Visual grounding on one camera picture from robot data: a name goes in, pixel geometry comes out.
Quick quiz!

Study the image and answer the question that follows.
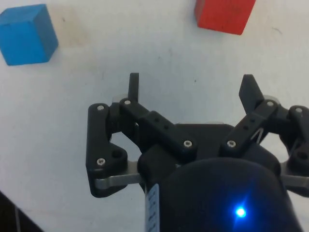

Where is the red cube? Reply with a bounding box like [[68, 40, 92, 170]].
[[194, 0, 256, 36]]

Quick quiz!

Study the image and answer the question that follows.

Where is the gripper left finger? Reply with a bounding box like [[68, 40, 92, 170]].
[[85, 72, 200, 199]]

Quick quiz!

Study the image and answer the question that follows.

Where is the blue cube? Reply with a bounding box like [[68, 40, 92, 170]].
[[0, 3, 59, 66]]

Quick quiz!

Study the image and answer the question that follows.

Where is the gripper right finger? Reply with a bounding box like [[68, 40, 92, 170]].
[[218, 74, 309, 197]]

